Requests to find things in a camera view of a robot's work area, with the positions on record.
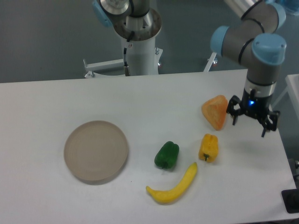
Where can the yellow banana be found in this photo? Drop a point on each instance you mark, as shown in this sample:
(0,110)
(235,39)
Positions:
(168,196)

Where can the green bell pepper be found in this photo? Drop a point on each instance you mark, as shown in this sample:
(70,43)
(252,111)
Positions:
(167,156)

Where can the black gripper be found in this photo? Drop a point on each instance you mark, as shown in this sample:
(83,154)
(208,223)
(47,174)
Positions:
(256,108)

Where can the orange bread slice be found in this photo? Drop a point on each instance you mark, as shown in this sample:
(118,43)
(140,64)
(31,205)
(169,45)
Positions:
(214,110)

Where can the white side table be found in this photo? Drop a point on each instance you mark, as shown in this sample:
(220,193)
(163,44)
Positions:
(292,89)

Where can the beige round plate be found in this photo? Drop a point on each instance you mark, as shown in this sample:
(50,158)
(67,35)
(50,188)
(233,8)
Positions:
(96,152)

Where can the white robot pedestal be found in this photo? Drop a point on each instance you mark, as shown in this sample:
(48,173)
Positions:
(140,55)

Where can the blue plastic bags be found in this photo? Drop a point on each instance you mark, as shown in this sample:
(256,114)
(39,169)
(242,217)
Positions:
(291,6)

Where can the black device at right edge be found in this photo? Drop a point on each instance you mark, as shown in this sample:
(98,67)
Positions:
(291,200)

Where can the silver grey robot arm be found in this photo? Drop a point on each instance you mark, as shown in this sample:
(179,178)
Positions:
(254,44)

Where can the yellow bell pepper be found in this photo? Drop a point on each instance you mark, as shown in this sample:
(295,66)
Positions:
(209,148)

